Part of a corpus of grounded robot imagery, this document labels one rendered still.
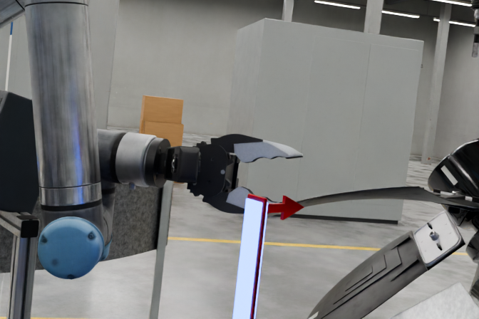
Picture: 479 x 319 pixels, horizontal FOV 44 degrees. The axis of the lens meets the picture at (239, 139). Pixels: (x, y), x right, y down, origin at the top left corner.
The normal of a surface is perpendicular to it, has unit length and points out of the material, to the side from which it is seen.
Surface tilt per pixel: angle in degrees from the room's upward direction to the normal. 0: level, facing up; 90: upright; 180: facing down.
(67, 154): 89
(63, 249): 90
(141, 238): 90
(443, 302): 55
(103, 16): 90
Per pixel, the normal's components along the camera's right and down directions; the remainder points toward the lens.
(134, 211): 0.83, 0.12
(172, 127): 0.21, 0.08
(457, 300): -0.15, -0.54
